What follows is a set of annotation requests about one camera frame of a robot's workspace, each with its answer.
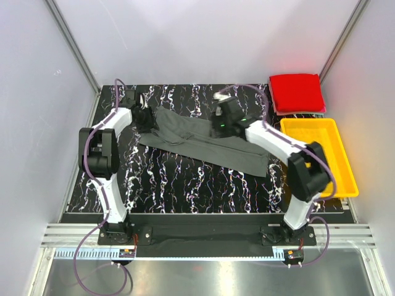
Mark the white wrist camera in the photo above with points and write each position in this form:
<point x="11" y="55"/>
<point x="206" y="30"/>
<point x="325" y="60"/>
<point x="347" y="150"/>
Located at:
<point x="219" y="96"/>
<point x="142" y="101"/>

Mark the yellow plastic bin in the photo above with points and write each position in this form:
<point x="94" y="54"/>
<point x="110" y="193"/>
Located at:
<point x="325" y="132"/>

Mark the left aluminium frame post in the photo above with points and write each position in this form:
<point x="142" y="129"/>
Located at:
<point x="72" y="44"/>

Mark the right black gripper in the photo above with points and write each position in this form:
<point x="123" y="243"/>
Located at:
<point x="215" y="132"/>

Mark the grey t-shirt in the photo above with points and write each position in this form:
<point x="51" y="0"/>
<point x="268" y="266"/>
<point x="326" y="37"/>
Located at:
<point x="190" y="137"/>

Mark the folded red t-shirt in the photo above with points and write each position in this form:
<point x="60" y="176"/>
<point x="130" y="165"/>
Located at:
<point x="300" y="83"/>

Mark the white slotted cable duct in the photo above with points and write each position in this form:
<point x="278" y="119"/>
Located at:
<point x="171" y="254"/>

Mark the aluminium rail profile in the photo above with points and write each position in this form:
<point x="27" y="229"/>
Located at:
<point x="338" y="235"/>

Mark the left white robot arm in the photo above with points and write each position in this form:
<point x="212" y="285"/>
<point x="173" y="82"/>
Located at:
<point x="99" y="158"/>

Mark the aluminium frame post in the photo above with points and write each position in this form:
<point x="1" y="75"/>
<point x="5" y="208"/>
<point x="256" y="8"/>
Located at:
<point x="351" y="23"/>
<point x="72" y="44"/>

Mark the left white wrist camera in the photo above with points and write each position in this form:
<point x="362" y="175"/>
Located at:
<point x="142" y="101"/>

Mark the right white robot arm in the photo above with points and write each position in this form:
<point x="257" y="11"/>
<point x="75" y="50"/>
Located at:
<point x="308" y="171"/>

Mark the right aluminium frame post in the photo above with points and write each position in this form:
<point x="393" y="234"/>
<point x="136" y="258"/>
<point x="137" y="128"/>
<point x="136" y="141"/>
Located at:
<point x="351" y="23"/>

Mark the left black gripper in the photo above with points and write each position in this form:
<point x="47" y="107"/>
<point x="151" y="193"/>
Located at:
<point x="151" y="123"/>

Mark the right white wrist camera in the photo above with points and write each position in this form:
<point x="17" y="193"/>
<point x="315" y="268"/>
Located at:
<point x="219" y="96"/>

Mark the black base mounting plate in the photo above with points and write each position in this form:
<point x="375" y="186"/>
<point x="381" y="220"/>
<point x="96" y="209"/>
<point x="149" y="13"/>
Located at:
<point x="252" y="242"/>

